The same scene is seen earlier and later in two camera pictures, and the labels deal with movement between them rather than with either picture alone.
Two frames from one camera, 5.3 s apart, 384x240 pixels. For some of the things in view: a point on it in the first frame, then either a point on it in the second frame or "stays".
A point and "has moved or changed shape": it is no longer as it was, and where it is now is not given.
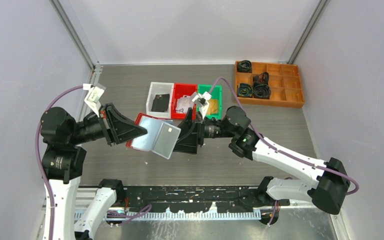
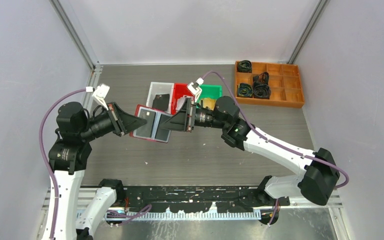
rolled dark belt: x=244 y=66 stays
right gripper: x=191 y=134 to x=178 y=122
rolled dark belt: x=262 y=78 stays
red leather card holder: x=161 y=136 has moved or changed shape
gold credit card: x=213 y=108 stays
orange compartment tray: x=284 y=80 stays
